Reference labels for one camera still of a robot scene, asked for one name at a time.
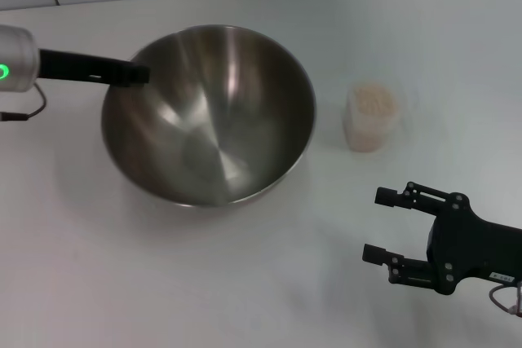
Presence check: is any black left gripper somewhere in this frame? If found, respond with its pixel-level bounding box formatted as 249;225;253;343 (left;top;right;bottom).
38;49;151;88

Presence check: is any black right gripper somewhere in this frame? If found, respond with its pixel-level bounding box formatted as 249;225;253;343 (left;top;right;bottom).
361;181;522;297

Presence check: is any clear plastic cup of rice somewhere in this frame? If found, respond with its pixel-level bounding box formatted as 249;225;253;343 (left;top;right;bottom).
346;82;400;152

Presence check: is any right arm cable with plug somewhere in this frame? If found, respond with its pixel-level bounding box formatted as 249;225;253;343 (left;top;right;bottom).
489;282;522;313

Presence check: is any stainless steel mixing bowl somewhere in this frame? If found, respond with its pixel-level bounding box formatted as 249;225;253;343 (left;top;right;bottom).
100;24;318;209

